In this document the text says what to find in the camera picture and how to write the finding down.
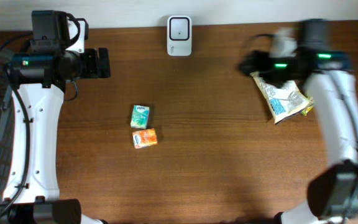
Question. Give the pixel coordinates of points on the yellow snack bag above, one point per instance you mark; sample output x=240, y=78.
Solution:
x=283, y=102

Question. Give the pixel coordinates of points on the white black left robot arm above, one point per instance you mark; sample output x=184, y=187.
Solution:
x=53, y=55

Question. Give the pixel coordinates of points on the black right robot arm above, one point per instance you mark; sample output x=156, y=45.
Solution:
x=327, y=77

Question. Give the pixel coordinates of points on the orange tissue pack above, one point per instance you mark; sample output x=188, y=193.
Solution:
x=144, y=138

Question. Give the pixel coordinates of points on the green snack bag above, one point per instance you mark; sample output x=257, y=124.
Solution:
x=310, y=105

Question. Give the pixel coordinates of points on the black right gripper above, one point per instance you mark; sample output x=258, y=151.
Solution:
x=260, y=66

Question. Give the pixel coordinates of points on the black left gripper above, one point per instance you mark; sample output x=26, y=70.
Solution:
x=91, y=63

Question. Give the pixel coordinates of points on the green Kleenex tissue pack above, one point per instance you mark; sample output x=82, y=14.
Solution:
x=140, y=117

